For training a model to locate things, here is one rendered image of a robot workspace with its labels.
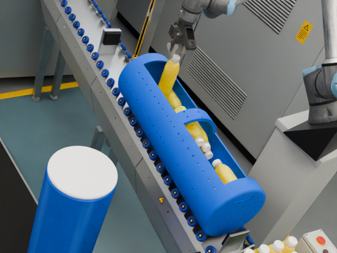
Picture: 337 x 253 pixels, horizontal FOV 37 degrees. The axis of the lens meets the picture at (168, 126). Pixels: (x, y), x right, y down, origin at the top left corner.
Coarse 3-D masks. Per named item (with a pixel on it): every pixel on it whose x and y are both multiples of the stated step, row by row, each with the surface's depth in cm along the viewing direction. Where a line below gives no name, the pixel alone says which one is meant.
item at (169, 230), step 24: (48, 0) 318; (72, 0) 316; (48, 24) 336; (96, 24) 304; (72, 48) 290; (96, 48) 285; (72, 72) 310; (120, 72) 275; (96, 96) 267; (120, 96) 259; (120, 120) 250; (120, 144) 249; (144, 168) 232; (144, 192) 235; (168, 216) 217; (168, 240) 223; (216, 240) 208
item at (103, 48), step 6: (108, 30) 273; (114, 30) 275; (120, 30) 277; (102, 36) 274; (108, 36) 273; (114, 36) 275; (102, 42) 276; (108, 42) 276; (114, 42) 278; (102, 48) 279; (108, 48) 281; (114, 48) 283; (102, 54) 282
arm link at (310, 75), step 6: (318, 66) 242; (306, 72) 246; (312, 72) 244; (318, 72) 241; (306, 78) 247; (312, 78) 243; (306, 84) 248; (312, 84) 243; (306, 90) 250; (312, 90) 245; (312, 96) 247; (318, 96) 244; (312, 102) 248
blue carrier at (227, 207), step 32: (128, 64) 238; (160, 64) 248; (128, 96) 236; (160, 96) 222; (160, 128) 216; (192, 160) 201; (224, 160) 224; (192, 192) 198; (224, 192) 190; (256, 192) 194; (224, 224) 201
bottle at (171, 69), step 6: (168, 66) 235; (174, 66) 234; (162, 72) 240; (168, 72) 236; (174, 72) 236; (162, 78) 240; (168, 78) 238; (174, 78) 239; (162, 84) 241; (168, 84) 240; (162, 90) 243; (168, 90) 243
